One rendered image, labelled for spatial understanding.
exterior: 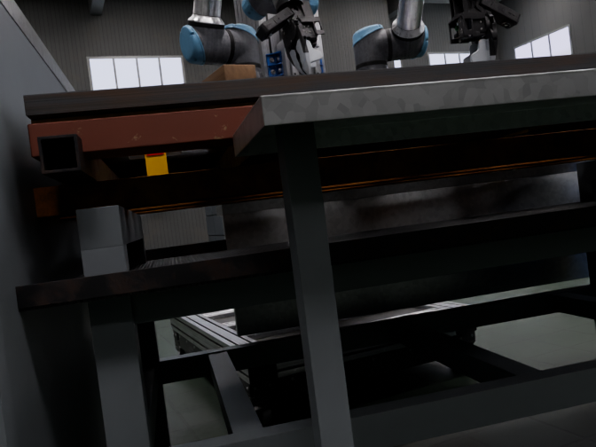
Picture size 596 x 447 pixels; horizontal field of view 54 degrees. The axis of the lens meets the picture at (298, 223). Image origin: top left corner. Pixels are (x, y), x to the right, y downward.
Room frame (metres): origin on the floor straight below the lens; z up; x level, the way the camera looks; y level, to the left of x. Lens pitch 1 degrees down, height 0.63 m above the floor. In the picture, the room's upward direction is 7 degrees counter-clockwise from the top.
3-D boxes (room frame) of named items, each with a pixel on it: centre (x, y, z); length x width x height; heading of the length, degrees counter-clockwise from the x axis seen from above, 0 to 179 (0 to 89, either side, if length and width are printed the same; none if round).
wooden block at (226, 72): (1.06, 0.09, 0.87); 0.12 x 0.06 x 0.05; 28
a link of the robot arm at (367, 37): (2.18, -0.35, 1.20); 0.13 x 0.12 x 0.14; 90
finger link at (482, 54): (1.38, -0.48, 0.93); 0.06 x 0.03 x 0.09; 102
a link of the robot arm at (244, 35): (1.98, 0.12, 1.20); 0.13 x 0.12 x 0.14; 126
